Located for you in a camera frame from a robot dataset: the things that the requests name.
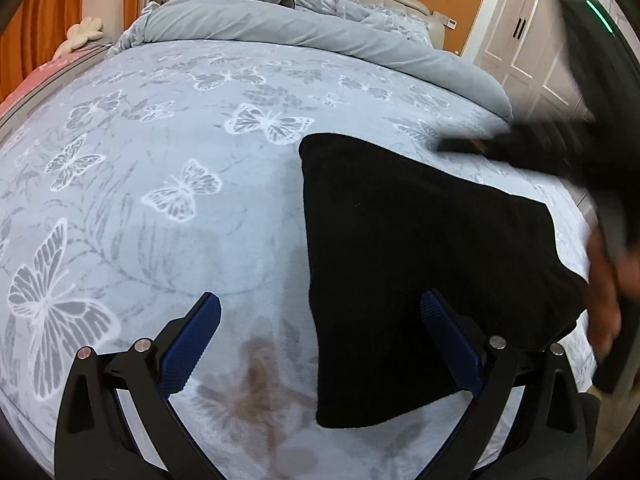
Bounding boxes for black pants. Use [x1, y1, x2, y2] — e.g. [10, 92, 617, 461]
[299, 133, 586, 429]

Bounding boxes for right hand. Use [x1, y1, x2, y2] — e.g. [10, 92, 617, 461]
[586, 228, 622, 363]

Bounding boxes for white wardrobe doors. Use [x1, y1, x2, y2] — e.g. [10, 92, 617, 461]
[475, 0, 608, 119]

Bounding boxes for butterfly print pillow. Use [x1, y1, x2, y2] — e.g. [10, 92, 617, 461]
[257, 0, 434, 47]

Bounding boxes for butterfly print bed cover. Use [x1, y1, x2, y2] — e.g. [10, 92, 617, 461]
[1, 40, 587, 479]

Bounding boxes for pink blanket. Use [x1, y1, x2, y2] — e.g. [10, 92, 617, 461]
[1, 44, 108, 117]

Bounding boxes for grey folded duvet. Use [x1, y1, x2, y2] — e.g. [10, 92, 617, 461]
[108, 0, 512, 119]

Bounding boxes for white flower plush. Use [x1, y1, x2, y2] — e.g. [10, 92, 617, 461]
[52, 16, 103, 61]

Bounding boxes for orange curtain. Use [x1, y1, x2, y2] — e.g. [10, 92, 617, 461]
[1, 0, 139, 98]

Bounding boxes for wall switch panel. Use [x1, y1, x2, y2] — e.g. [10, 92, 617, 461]
[432, 11, 457, 29]

